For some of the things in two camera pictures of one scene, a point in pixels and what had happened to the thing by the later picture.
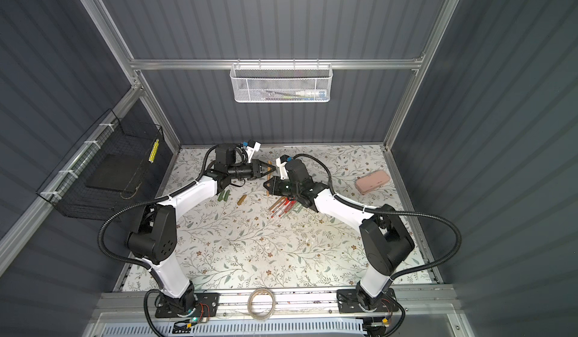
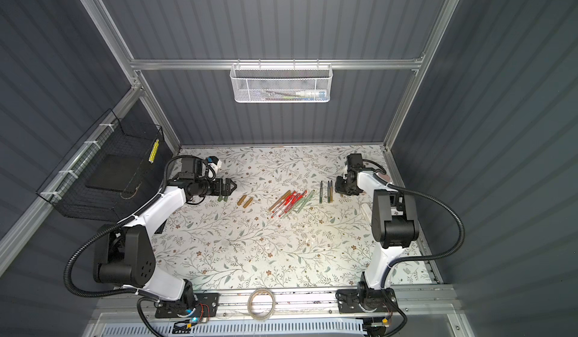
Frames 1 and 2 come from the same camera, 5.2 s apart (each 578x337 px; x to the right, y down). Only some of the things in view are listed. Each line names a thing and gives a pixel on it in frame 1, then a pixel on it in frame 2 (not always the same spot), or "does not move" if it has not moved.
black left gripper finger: (268, 164) -> (228, 184)
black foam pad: (117, 172) does not move
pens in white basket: (296, 95) does not move
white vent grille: (240, 329) does not move
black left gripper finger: (264, 174) -> (226, 192)
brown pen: (277, 203) does not move
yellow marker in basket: (154, 150) does not move
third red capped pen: (287, 210) does not move
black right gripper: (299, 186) -> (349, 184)
